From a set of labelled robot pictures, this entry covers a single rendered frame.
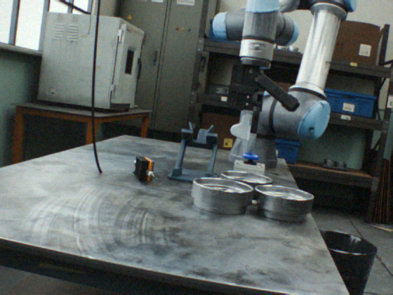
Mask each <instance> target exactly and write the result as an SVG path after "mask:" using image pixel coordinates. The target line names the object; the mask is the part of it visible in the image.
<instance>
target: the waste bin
mask: <svg viewBox="0 0 393 295"><path fill-rule="evenodd" d="M318 231H319V232H320V234H321V236H322V237H323V241H324V243H325V245H326V247H327V249H328V250H329V253H330V255H331V257H332V259H333V261H334V264H335V266H336V268H337V269H338V271H339V274H340V276H341V278H342V280H343V282H344V284H345V286H346V288H347V291H348V293H349V295H363V293H364V289H365V287H366V284H367V281H368V277H369V275H370V273H371V269H372V267H373V262H374V258H375V256H376V254H377V252H378V250H377V247H376V246H375V245H373V244H371V243H370V242H369V241H368V240H365V239H363V238H361V237H358V236H356V235H352V234H349V233H344V232H339V231H335V230H318Z"/></svg>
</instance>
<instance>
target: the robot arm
mask: <svg viewBox="0 0 393 295"><path fill-rule="evenodd" d="M356 7H357V0H248V3H247V5H245V6H244V7H242V8H240V9H239V10H237V11H235V12H233V13H232V12H227V11H226V12H224V13H218V14H217V15H216V16H215V17H214V22H213V31H214V34H215V36H216V37H217V38H218V39H219V40H225V41H241V51H240V57H241V59H233V61H232V73H231V79H230V83H229V87H228V92H227V102H226V103H227V106H226V107H229V108H234V109H235V110H241V117H240V122H239V124H236V125H234V126H233V127H232V128H231V133H232V135H233V136H236V137H237V139H236V140H235V142H234V146H233V148H232V150H231V152H230V154H229V161H230V162H233V163H235V161H236V160H241V161H248V159H245V158H243V157H242V155H243V154H244V153H248V154H249V153H252V154H255V155H258V156H259V160H253V162H256V163H261V164H264V165H265V169H275V168H276V167H277V154H276V150H275V144H274V140H275V135H276V133H277V134H281V135H286V136H293V137H298V138H300V139H301V140H305V139H306V140H316V139H318V138H319V137H320V136H322V134H323V132H324V131H325V129H326V127H327V124H328V120H329V117H330V115H329V114H330V113H331V107H330V105H329V103H327V102H326V101H327V97H326V95H325V94H324V86H325V83H326V78H327V76H328V72H329V70H328V69H329V67H330V63H331V59H332V57H333V50H334V48H335V43H336V39H337V35H338V31H339V26H340V23H341V22H344V21H345V20H346V18H347V14H348V13H349V12H350V13H351V12H355V10H356ZM296 10H306V11H310V12H311V14H312V15H313V19H312V25H311V28H310V31H309V35H308V40H307V43H306V47H305V51H304V56H303V58H302V62H301V65H300V69H299V75H298V78H297V81H296V83H295V85H293V86H292V87H290V88H289V90H288V93H287V92H285V91H284V90H283V89H282V88H281V87H280V86H278V85H277V84H276V83H274V82H273V81H272V80H271V79H269V78H268V77H266V76H265V75H264V74H263V73H261V74H260V71H259V69H266V70H268V69H269V68H270V63H269V62H271V61H272V56H273V51H274V44H276V45H277V46H290V45H292V44H294V43H295V41H296V40H297V38H298V35H299V27H298V24H297V23H296V22H295V21H294V20H293V19H292V18H291V17H289V16H287V15H284V13H289V12H290V13H291V12H293V11H296ZM250 69H252V70H251V72H252V73H250V72H249V70H250ZM259 74H260V76H258V75H259ZM256 77H258V78H257V79H255V78H256Z"/></svg>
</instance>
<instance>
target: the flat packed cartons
mask: <svg viewBox="0 0 393 295"><path fill-rule="evenodd" d="M377 154H378V151H376V150H375V151H374V152H373V154H372V155H371V157H370V159H369V165H368V175H370V176H371V177H373V173H374V169H375V162H376V158H377ZM390 183H391V168H390V160H388V159H385V158H383V161H382V167H381V172H380V178H379V182H378V189H377V192H376V196H375V203H374V207H373V213H372V217H371V220H372V221H373V222H374V223H376V224H379V225H380V223H382V224H383V223H385V224H386V225H387V224H388V225H389V192H390ZM365 203H366V204H367V205H368V199H367V193H366V196H365Z"/></svg>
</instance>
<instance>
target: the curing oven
mask: <svg viewBox="0 0 393 295"><path fill-rule="evenodd" d="M95 21H96V15H84V14H78V13H75V14H72V13H61V12H59V13H56V12H50V11H48V13H47V18H46V33H45V36H44V48H43V55H42V62H41V71H40V78H39V93H38V100H44V103H43V104H44V105H48V102H49V101H53V102H58V103H67V104H71V105H85V106H90V107H92V71H93V52H94V41H95ZM143 34H144V32H143V31H142V30H141V29H138V28H137V27H135V26H134V25H132V24H130V23H129V22H126V21H125V20H123V19H121V18H117V17H107V16H100V15H99V27H98V41H97V58H96V66H95V104H94V107H99V108H103V109H102V113H108V109H121V108H124V112H128V111H129V108H134V104H135V95H136V88H137V82H138V79H139V78H140V74H141V69H142V61H141V54H142V43H143Z"/></svg>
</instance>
